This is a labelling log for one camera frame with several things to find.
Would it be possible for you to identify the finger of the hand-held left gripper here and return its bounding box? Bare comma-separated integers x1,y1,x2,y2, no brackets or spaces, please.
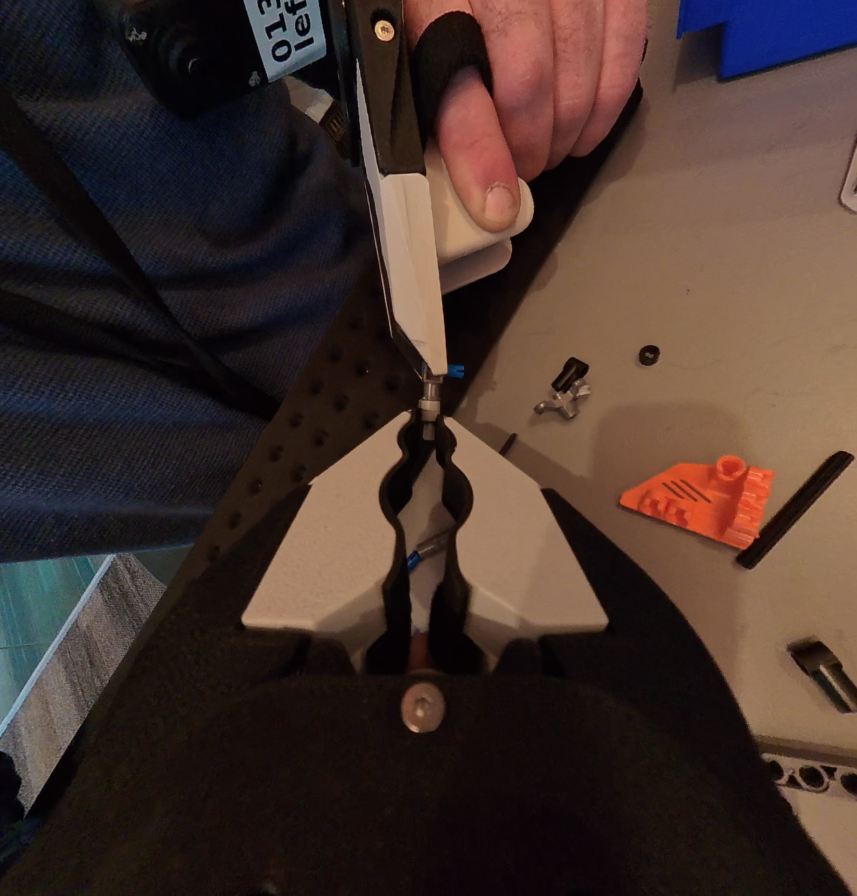
355,65,424,370
378,170,450,375

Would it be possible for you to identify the grey cross connector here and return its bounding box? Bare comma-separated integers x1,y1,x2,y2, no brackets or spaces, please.
533,384,592,422

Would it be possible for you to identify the long dark grey angled beam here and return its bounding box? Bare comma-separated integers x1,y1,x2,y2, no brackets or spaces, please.
760,752,857,806

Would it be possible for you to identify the blue plastic bin white tag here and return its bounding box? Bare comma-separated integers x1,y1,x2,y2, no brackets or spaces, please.
676,0,857,81

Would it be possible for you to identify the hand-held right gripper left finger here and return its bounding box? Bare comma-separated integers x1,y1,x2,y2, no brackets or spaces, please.
240,412,420,674

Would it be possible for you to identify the person's left hand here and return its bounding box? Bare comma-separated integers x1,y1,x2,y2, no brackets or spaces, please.
400,0,649,235

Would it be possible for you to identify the black shoulder strap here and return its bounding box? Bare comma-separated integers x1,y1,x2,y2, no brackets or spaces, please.
0,73,282,421

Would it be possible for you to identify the black axle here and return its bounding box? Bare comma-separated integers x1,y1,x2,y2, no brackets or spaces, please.
736,451,856,569

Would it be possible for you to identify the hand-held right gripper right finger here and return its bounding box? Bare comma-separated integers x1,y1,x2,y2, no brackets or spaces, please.
434,414,610,674

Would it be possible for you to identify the black usb plug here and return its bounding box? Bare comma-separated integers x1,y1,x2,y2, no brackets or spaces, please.
306,91,350,167

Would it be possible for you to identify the orange studded wedge plate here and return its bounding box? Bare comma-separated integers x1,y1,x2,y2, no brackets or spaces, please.
619,455,775,550

